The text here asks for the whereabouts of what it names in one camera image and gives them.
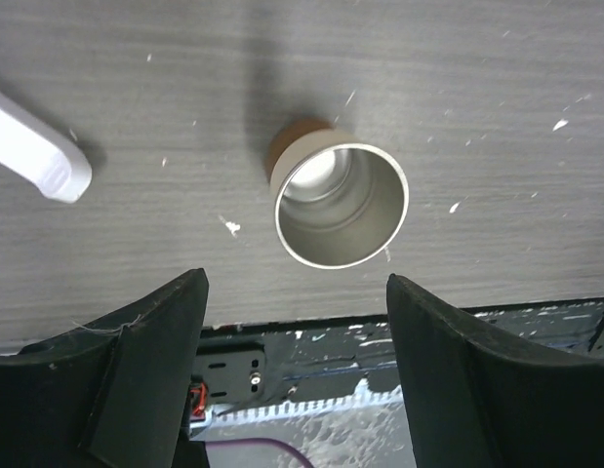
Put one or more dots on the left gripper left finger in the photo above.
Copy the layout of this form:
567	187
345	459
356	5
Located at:
111	393

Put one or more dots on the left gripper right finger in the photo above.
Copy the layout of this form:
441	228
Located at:
478	396

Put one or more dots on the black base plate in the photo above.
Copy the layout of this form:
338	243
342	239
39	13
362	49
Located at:
250	366

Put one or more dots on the silver garment rack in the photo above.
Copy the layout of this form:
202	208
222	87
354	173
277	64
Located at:
35	151

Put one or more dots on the clear glass amber base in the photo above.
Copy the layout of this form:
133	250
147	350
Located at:
338	201

